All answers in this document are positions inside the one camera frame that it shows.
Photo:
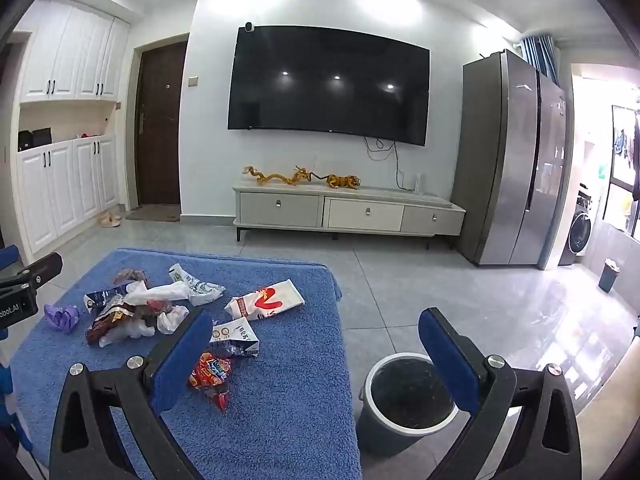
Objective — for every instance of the flattened white carton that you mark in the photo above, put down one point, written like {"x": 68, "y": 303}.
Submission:
{"x": 235, "y": 335}

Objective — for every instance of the blue white milk carton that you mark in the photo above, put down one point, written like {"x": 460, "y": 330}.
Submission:
{"x": 100, "y": 300}

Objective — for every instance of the red snack packet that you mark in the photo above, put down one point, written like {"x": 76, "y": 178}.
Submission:
{"x": 210, "y": 372}

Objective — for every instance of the blue curtain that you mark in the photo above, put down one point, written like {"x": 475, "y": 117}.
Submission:
{"x": 542, "y": 57}

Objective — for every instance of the orange tiger figurine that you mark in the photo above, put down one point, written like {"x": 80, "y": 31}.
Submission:
{"x": 344, "y": 181}

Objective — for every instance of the grey trash bin white rim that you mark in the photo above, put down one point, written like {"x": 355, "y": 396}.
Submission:
{"x": 400, "y": 430}

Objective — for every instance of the silver refrigerator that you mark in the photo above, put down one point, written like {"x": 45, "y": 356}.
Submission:
{"x": 500, "y": 160}

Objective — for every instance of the white router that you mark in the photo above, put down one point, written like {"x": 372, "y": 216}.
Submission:
{"x": 419, "y": 182}

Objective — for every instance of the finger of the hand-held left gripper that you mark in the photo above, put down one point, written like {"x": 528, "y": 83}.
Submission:
{"x": 35, "y": 274}

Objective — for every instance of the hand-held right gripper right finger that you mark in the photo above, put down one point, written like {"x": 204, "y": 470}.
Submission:
{"x": 442, "y": 360}

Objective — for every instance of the brown door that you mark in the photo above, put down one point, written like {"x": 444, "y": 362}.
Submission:
{"x": 157, "y": 130}

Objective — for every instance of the brown door mat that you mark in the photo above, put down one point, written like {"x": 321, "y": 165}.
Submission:
{"x": 152, "y": 213}

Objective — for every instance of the white red paper bag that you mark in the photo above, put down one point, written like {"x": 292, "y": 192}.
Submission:
{"x": 265, "y": 302}

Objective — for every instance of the clear crumpled plastic wrap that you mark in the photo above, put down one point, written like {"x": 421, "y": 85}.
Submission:
{"x": 132, "y": 332}

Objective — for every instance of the white green plastic bag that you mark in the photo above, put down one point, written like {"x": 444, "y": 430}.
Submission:
{"x": 200, "y": 287}

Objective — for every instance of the small dark trash bin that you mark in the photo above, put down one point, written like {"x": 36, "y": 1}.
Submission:
{"x": 608, "y": 277}

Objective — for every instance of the white crumpled tissue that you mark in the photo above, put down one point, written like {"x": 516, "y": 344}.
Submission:
{"x": 172, "y": 319}

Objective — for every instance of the black bags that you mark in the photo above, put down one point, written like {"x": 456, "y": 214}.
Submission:
{"x": 35, "y": 140}

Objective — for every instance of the grey washing machine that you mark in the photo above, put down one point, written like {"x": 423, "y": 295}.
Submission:
{"x": 579, "y": 230}

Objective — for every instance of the white wall cabinet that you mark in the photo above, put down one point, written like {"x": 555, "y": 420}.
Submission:
{"x": 60, "y": 55}

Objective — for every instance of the brown snack packet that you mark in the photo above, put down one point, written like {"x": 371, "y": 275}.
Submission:
{"x": 107, "y": 327}

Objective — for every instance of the black wall television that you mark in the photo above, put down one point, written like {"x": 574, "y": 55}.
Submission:
{"x": 325, "y": 85}

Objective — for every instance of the gold dragon figurine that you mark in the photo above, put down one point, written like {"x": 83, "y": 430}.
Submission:
{"x": 265, "y": 176}
{"x": 305, "y": 175}

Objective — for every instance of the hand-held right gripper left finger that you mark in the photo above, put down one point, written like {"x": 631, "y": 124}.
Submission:
{"x": 182, "y": 360}

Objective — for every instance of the small brown wrapper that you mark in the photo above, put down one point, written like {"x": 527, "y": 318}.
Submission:
{"x": 127, "y": 276}

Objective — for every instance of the grey television cabinet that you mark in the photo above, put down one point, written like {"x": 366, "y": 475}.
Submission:
{"x": 300, "y": 210}

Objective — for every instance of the hanging clothes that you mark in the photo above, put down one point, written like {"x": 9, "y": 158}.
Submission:
{"x": 622, "y": 142}

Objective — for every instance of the beige slippers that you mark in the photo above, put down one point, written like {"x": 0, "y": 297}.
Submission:
{"x": 110, "y": 220}

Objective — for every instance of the purple wrapper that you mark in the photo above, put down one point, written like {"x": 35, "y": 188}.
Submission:
{"x": 61, "y": 317}

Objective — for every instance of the blue blanket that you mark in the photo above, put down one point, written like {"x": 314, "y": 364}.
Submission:
{"x": 290, "y": 400}

